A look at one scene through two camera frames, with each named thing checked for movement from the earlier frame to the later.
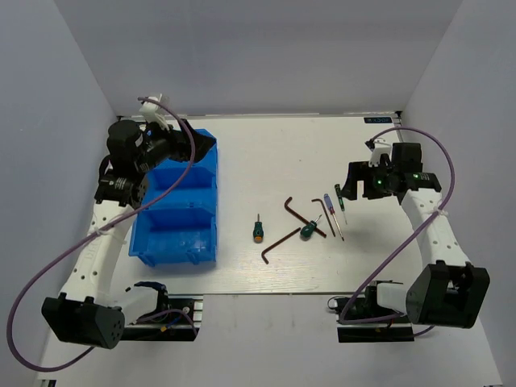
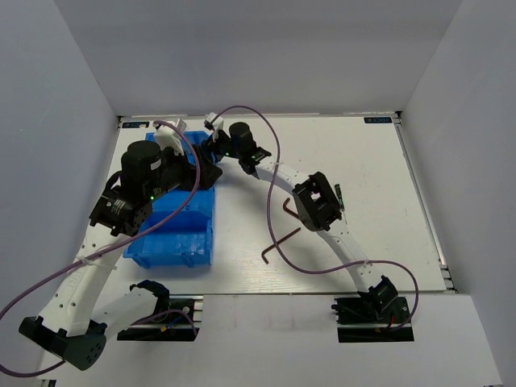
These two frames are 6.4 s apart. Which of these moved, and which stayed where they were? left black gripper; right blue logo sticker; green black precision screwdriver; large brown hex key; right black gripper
Moved: right black gripper; left black gripper
Stayed: green black precision screwdriver; right blue logo sticker; large brown hex key
